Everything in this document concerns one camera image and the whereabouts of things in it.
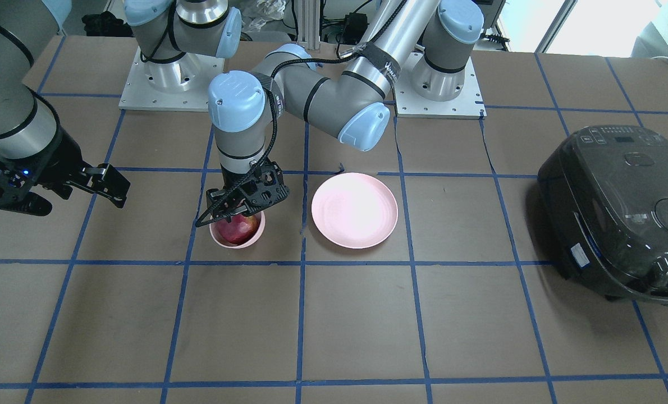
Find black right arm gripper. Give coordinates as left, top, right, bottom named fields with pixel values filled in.
left=0, top=131, right=131, bottom=217

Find dark grey rice cooker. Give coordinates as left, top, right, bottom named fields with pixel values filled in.
left=537, top=125, right=668, bottom=305

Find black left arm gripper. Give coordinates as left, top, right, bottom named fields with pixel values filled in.
left=195, top=162, right=290, bottom=227

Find pink bowl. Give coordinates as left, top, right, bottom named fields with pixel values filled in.
left=208, top=212, right=266, bottom=249

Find pink plate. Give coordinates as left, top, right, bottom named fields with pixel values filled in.
left=311, top=172, right=399, bottom=250

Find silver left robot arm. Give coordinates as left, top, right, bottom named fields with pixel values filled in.
left=0, top=1, right=484, bottom=227

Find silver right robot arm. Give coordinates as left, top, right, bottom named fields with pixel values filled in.
left=0, top=1, right=242, bottom=217

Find red apple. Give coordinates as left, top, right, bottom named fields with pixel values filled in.
left=215, top=215, right=259, bottom=245

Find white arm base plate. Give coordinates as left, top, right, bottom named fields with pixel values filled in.
left=118, top=49, right=225, bottom=112
left=395, top=52, right=487, bottom=120

